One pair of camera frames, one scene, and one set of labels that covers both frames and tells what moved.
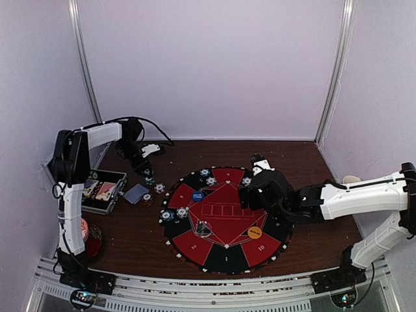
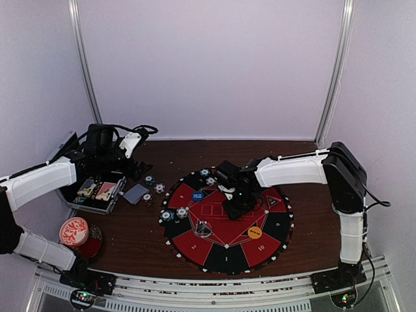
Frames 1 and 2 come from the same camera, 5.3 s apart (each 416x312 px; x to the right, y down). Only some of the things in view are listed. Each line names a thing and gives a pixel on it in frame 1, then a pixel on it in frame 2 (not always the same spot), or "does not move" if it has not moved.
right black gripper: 253,205 to 233,212
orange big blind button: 254,232 does not move
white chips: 211,181 does not move
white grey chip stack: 159,188 does not move
